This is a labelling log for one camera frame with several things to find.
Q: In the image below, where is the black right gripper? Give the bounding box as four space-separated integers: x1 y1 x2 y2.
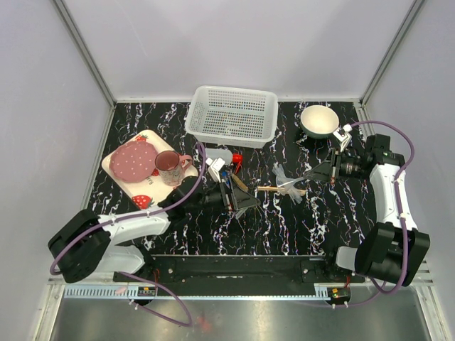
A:
304 148 367 184

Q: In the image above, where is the brown bristle tube brush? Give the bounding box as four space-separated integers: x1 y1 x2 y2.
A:
230 173 249 192

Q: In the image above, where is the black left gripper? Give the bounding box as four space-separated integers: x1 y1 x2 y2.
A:
187 175 260 214

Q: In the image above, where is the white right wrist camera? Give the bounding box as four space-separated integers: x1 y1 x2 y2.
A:
332 124 353 153

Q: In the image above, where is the clear plastic pipettes bundle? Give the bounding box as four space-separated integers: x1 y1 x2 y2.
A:
272 164 305 204

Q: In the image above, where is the clear acrylic tube rack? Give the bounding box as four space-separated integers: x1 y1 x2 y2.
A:
234 207 248 219

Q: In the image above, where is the white wash bottle red cap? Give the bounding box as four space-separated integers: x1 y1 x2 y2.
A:
205 148 243 168

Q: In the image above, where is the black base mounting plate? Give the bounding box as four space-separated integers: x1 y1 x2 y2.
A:
134 255 364 296

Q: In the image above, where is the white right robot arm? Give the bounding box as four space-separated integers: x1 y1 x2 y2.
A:
304 134 430 287

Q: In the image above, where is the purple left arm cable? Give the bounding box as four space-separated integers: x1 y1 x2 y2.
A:
49 141 208 328

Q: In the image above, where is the pink polka dot plate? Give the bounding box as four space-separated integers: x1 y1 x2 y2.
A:
109 141 158 183

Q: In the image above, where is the slotted cable duct rail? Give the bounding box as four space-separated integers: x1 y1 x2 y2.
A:
64 284 156 300

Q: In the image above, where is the strawberry print white tray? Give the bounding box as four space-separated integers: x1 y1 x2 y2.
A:
102 130 176 210

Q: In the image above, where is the clear plastic funnel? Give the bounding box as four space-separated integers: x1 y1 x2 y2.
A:
276 176 304 188

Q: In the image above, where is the translucent pink mug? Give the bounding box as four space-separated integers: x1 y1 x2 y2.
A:
155 151 193 186

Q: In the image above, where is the wooden stick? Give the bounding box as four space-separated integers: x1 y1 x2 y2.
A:
257 186 306 195

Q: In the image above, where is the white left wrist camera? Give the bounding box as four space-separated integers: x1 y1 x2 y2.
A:
205 158 225 183

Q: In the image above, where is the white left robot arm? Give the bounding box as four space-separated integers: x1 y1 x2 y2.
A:
48 176 259 283

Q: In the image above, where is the cream and green bowl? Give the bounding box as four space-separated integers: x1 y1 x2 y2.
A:
300 105 339 139

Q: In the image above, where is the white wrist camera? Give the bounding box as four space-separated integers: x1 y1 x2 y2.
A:
205 158 225 183
332 124 353 153

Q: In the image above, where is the white perforated plastic basket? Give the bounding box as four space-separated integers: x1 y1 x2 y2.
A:
185 86 279 148

